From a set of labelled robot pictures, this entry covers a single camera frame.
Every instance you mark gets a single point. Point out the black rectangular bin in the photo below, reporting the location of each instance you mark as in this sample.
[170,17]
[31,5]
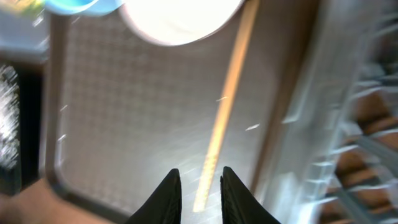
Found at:
[26,171]

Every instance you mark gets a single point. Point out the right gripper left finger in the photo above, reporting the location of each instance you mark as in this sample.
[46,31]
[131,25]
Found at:
[164,206]

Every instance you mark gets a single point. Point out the grey dishwasher rack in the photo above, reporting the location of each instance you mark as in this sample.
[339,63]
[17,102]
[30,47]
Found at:
[335,160]

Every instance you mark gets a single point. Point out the rice food waste pile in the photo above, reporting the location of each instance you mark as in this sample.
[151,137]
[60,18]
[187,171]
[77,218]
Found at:
[10,116]

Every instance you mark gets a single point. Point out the brown plastic tray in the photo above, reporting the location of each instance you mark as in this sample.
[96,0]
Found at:
[120,113]

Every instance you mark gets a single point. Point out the wooden chopstick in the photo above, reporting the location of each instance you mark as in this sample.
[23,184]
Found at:
[226,102]

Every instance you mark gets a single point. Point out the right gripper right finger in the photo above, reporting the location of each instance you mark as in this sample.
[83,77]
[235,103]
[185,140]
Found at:
[238,205]

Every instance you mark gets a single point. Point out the green orange snack wrapper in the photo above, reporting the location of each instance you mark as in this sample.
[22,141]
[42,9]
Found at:
[29,8]

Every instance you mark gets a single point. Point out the clear plastic bin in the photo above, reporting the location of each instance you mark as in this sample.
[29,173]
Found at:
[24,39]

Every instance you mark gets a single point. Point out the light blue bowl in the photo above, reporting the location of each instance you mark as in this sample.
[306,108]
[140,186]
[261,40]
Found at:
[82,7]

